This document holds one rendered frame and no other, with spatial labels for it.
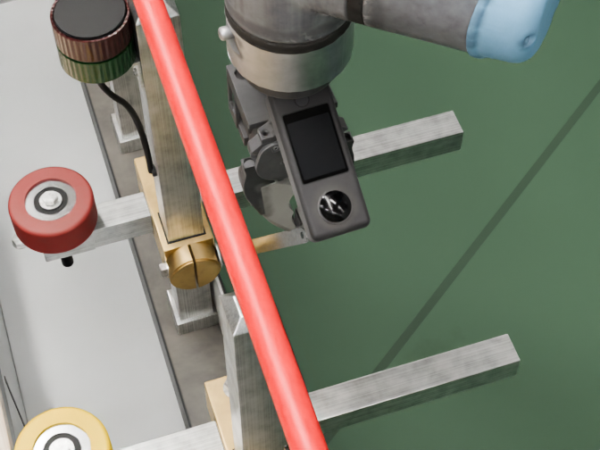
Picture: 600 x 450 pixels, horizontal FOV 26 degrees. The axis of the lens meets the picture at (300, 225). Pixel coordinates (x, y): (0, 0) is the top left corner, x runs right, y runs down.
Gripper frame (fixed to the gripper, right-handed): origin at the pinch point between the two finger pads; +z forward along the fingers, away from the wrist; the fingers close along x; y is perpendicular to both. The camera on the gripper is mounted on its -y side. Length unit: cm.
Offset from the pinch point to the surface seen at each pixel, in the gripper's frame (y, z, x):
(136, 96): 34.8, 21.3, 7.2
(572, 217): 49, 100, -68
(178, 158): 10.0, 0.3, 7.6
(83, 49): 9.2, -17.1, 13.8
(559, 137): 66, 100, -73
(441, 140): 14.2, 14.2, -20.1
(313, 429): -45, -65, 15
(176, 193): 9.9, 5.3, 8.1
